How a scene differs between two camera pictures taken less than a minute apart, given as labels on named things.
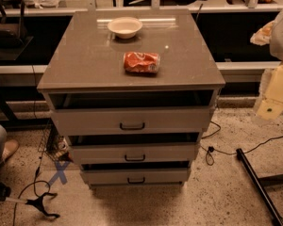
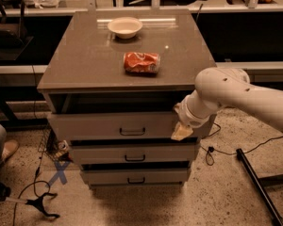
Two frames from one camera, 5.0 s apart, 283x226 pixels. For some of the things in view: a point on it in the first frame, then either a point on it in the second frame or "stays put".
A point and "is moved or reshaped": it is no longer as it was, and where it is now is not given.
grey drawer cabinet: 133,89 stays put
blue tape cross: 60,168 stays put
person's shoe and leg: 1,150 stays put
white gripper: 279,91 → 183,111
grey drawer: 130,113 is moved or reshaped
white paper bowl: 124,26 stays put
